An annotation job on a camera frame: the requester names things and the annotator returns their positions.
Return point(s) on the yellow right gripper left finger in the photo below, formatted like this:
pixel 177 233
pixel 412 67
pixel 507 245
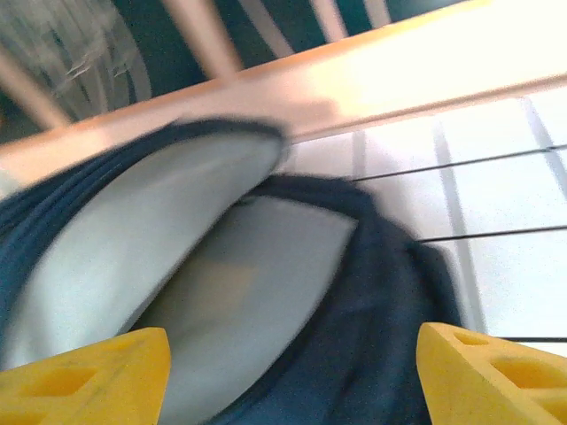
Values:
pixel 80 385

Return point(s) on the navy blue backpack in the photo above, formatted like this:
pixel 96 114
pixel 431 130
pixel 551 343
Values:
pixel 354 332

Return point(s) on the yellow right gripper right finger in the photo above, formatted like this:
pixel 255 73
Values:
pixel 496 380

